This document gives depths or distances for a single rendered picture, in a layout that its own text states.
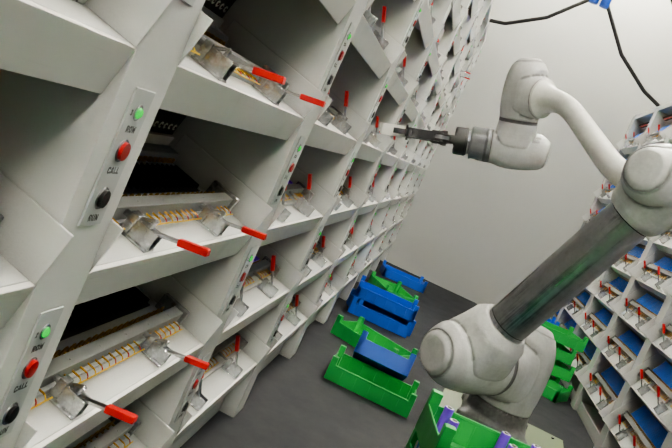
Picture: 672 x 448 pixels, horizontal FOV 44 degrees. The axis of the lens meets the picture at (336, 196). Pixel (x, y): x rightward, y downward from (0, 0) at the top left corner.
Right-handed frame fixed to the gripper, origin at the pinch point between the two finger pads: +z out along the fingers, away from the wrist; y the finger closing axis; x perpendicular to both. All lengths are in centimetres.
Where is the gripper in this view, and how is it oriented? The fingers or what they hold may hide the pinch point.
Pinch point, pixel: (393, 130)
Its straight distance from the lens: 227.6
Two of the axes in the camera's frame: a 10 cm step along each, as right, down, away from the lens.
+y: 1.5, -0.2, 9.9
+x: 1.7, -9.9, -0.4
